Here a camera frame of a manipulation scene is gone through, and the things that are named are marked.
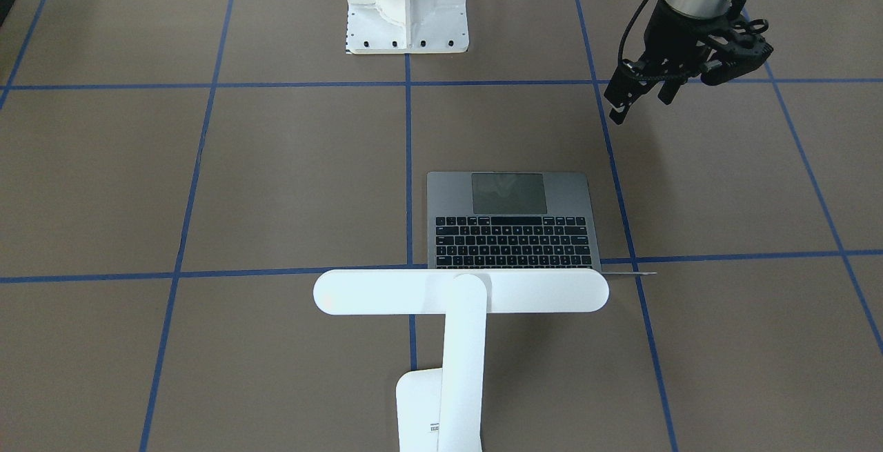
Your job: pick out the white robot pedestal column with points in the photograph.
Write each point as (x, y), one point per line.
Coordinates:
(407, 27)

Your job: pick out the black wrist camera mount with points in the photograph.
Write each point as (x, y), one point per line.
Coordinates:
(734, 51)

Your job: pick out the white desk lamp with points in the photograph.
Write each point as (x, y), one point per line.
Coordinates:
(441, 409)

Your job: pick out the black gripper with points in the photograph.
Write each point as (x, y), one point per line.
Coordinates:
(668, 39)

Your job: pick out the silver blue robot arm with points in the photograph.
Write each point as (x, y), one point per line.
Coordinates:
(631, 44)

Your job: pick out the grey laptop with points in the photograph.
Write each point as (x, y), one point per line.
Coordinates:
(510, 220)

